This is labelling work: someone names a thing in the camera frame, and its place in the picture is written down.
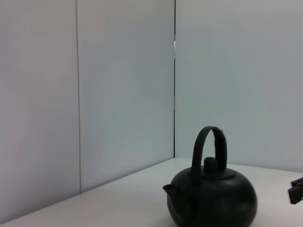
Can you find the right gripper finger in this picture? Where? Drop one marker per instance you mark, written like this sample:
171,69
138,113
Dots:
297,195

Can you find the black round teapot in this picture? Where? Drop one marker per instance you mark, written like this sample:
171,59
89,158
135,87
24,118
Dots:
213,201

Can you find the black teapot lid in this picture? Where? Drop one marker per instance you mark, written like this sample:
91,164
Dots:
210,165

